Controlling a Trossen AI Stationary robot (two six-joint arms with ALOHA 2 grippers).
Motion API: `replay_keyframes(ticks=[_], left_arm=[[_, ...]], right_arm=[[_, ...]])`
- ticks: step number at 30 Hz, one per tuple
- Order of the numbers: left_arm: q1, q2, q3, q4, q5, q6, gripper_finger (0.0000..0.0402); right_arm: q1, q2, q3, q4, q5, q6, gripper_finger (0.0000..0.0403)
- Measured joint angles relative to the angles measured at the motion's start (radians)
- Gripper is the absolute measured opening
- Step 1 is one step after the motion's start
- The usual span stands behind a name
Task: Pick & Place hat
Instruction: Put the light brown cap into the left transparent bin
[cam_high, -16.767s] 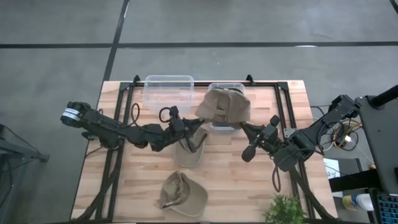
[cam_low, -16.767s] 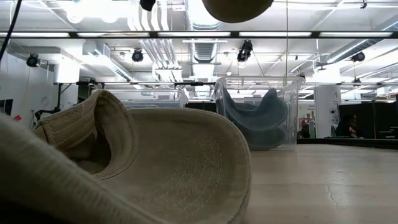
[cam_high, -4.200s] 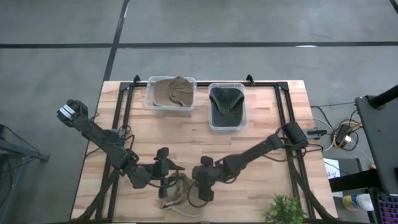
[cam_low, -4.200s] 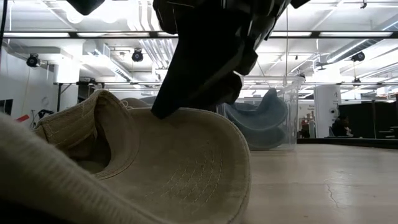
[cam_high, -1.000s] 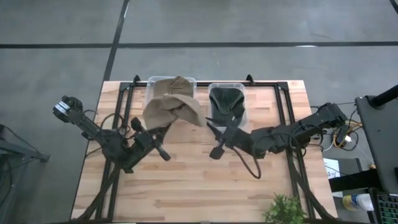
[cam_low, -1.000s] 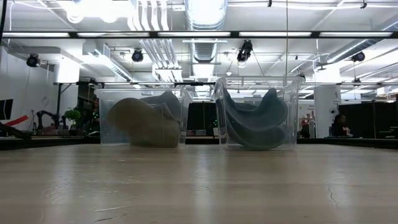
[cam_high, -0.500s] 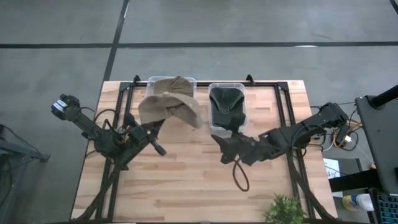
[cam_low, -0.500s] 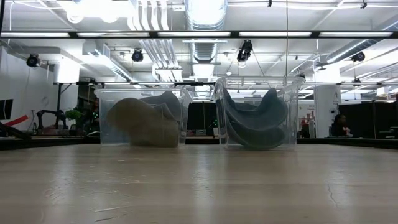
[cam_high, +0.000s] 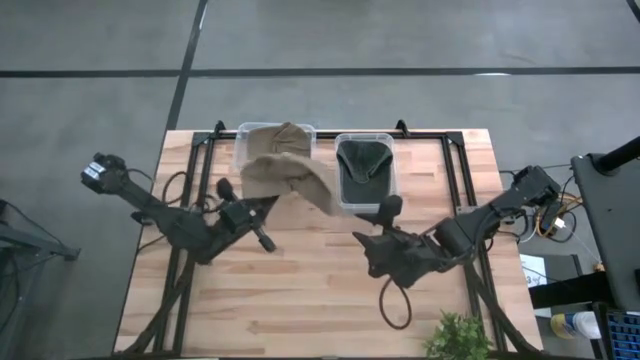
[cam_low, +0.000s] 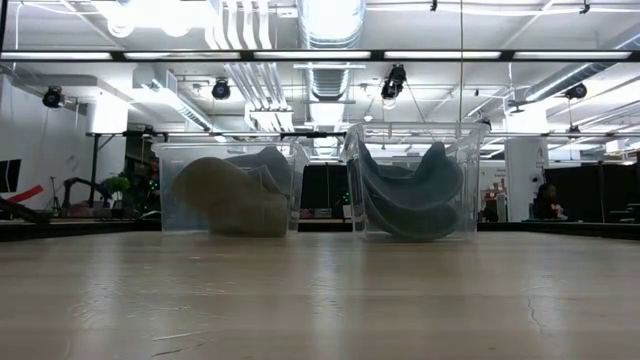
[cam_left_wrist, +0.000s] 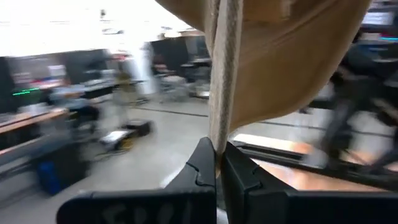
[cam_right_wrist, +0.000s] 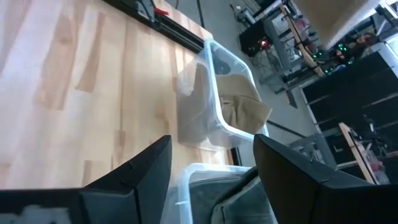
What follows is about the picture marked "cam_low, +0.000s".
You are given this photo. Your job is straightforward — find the tan baseball cap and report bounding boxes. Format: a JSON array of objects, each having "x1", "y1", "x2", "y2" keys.
[{"x1": 224, "y1": 146, "x2": 296, "y2": 201}]

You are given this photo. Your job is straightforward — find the tan cap with metal buckle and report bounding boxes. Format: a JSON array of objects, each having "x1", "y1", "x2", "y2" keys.
[{"x1": 171, "y1": 156, "x2": 290, "y2": 239}]

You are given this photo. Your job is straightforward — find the dark green baseball cap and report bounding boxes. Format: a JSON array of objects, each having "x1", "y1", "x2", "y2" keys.
[
  {"x1": 360, "y1": 188, "x2": 461, "y2": 240},
  {"x1": 355, "y1": 141, "x2": 465, "y2": 211}
]

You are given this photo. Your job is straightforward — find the black background screen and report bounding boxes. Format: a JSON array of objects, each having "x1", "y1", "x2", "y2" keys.
[{"x1": 301, "y1": 163, "x2": 351, "y2": 220}]

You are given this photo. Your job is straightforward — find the black overhead crossbar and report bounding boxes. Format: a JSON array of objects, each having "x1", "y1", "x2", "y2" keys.
[{"x1": 0, "y1": 48, "x2": 640, "y2": 64}]

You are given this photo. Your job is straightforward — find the wide clear plastic bin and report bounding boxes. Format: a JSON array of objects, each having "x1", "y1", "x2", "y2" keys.
[{"x1": 152, "y1": 140, "x2": 310, "y2": 237}]

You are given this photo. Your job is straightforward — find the narrow clear plastic bin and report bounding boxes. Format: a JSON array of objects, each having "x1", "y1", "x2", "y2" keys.
[{"x1": 342, "y1": 121, "x2": 490, "y2": 244}]

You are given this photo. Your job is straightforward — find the background potted plant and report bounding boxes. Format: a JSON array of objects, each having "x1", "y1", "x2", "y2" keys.
[{"x1": 102, "y1": 174, "x2": 132, "y2": 202}]

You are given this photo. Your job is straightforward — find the white building pillar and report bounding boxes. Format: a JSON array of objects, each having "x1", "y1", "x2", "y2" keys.
[{"x1": 504, "y1": 107, "x2": 550, "y2": 222}]

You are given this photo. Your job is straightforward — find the thin vertical pole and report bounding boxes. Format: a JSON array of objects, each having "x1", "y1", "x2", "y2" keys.
[{"x1": 458, "y1": 0, "x2": 465, "y2": 124}]

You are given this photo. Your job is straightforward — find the person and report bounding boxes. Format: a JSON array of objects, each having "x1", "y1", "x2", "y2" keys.
[{"x1": 531, "y1": 182, "x2": 569, "y2": 222}]

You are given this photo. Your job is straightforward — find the black room partition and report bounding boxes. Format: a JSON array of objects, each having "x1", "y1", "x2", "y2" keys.
[{"x1": 543, "y1": 162, "x2": 640, "y2": 224}]

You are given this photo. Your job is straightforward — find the red slanted object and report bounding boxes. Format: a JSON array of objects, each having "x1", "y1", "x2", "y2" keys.
[{"x1": 7, "y1": 184, "x2": 45, "y2": 204}]

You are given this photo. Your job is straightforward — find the silver ribbed ventilation duct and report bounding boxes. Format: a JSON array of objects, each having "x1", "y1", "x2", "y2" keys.
[{"x1": 297, "y1": 0, "x2": 367, "y2": 101}]

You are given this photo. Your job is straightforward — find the slanted silver ventilation duct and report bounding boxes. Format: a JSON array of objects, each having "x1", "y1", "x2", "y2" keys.
[{"x1": 522, "y1": 34, "x2": 640, "y2": 104}]

